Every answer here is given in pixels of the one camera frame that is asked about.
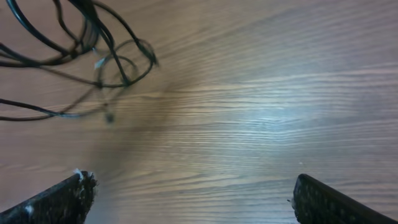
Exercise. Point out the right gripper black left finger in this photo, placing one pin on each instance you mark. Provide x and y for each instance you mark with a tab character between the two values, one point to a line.
69	201

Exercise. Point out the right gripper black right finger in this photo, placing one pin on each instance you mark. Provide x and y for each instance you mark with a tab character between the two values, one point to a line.
314	202

